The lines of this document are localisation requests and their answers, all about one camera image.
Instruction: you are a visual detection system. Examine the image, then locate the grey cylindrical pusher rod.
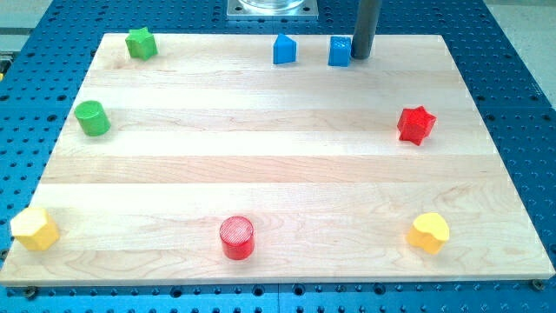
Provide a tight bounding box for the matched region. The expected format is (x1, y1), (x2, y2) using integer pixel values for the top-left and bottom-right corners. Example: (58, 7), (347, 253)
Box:
(351, 0), (382, 60)

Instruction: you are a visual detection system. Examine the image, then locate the yellow hexagon block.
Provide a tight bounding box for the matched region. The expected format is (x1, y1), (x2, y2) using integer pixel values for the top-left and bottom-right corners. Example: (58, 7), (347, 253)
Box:
(10, 207), (60, 251)

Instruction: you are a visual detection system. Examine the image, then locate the green cylinder block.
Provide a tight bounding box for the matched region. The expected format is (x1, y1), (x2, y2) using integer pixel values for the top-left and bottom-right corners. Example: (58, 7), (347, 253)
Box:
(74, 100), (111, 137)

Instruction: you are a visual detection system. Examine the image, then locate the blue cube block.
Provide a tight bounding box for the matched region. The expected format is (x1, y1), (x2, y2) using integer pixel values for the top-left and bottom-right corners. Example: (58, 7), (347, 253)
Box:
(328, 36), (351, 67)

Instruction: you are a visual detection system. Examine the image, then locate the green star block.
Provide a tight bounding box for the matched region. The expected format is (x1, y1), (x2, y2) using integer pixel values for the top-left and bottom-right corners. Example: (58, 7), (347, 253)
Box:
(125, 27), (158, 60)

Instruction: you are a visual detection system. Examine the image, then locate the yellow heart block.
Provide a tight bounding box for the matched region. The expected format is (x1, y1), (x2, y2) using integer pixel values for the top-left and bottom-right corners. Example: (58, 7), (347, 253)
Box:
(406, 212), (450, 255)

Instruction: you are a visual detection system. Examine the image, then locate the blue triangular prism block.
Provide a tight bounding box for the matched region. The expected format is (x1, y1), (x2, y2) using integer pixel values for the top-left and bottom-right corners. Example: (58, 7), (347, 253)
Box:
(273, 33), (297, 64)

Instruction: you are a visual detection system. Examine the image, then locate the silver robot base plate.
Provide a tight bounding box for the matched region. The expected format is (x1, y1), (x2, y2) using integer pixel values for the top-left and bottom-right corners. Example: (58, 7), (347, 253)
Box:
(226, 0), (319, 20)

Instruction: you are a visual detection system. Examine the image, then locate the wooden board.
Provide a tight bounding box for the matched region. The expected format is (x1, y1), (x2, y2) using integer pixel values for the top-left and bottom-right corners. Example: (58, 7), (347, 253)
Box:
(1, 33), (554, 287)

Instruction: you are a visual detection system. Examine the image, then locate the red star block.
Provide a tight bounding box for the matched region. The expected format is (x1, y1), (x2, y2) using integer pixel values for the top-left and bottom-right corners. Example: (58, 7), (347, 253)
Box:
(397, 106), (437, 146)

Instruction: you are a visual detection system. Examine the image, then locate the red cylinder block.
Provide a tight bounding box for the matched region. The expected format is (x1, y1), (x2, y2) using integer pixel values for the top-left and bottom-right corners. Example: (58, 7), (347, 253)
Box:
(219, 216), (255, 260)

